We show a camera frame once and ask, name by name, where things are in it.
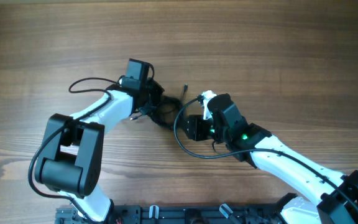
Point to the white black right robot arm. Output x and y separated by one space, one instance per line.
323 195

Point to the black aluminium base frame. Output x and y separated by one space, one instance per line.
134 214

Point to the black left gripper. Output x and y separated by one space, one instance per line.
158 90

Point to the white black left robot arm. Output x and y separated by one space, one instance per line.
67 164

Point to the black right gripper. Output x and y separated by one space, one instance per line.
196 130

